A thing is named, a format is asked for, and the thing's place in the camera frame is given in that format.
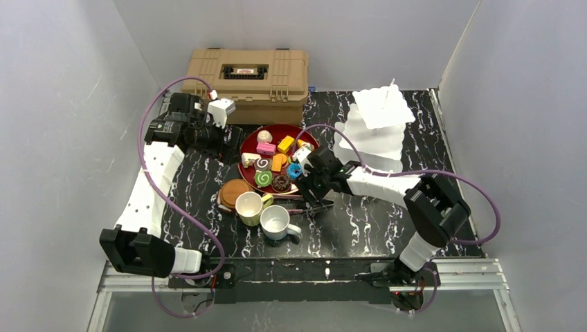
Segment brown swirl roll cake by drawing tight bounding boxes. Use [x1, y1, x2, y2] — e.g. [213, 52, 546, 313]
[254, 158, 272, 172]

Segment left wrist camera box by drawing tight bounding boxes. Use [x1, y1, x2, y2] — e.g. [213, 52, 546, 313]
[207, 90, 236, 129]

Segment chocolate toy donut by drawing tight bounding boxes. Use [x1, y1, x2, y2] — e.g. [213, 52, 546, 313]
[271, 174, 291, 193]

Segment blue toy donut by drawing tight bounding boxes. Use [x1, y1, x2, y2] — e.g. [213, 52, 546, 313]
[287, 163, 303, 181]

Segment tan plastic toolbox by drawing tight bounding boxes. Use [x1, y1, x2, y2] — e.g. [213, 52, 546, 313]
[181, 48, 309, 125]

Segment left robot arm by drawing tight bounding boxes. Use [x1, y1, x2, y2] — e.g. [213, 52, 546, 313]
[99, 93, 242, 278]

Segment pink toy cake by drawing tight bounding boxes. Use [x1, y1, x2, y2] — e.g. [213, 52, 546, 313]
[255, 142, 277, 156]

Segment white grey mug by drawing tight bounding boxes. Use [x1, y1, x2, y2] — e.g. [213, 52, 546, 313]
[260, 205, 302, 241]

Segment wooden coaster stack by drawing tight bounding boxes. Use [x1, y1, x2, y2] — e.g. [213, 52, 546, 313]
[217, 179, 253, 213]

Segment orange toy cake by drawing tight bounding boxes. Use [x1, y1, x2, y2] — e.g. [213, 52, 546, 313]
[271, 153, 289, 173]

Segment yellow triangle cake slice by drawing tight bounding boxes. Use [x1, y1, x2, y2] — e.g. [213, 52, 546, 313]
[296, 140, 315, 153]

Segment yellow green mug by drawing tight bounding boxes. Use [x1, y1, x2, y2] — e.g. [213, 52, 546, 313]
[235, 192, 274, 227]

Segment white round toy mochi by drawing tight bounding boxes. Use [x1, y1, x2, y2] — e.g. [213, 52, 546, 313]
[256, 130, 273, 143]

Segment yellow toy cake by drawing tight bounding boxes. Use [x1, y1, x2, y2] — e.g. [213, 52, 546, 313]
[277, 136, 295, 155]

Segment pink handled metal tongs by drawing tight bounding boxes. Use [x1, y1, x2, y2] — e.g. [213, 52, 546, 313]
[273, 194, 334, 215]

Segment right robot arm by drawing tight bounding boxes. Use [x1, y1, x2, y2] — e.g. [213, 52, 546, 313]
[291, 148, 471, 281]

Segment green swirl roll cake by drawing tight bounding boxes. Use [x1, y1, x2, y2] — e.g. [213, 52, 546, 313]
[253, 171, 273, 188]

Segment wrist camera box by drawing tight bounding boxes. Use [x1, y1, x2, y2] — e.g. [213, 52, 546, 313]
[291, 152, 311, 169]
[207, 90, 236, 129]

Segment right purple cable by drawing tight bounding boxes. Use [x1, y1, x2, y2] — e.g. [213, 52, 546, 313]
[292, 123, 502, 314]

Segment red round tray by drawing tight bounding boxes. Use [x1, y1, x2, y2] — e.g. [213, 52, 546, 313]
[238, 124, 302, 195]

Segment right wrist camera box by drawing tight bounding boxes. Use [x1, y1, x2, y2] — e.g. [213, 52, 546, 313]
[291, 152, 311, 169]

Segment white tiered cake stand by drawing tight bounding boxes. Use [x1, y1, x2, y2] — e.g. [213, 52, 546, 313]
[333, 82, 415, 173]

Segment white toy cake slice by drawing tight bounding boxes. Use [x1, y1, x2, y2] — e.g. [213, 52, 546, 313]
[241, 152, 261, 168]

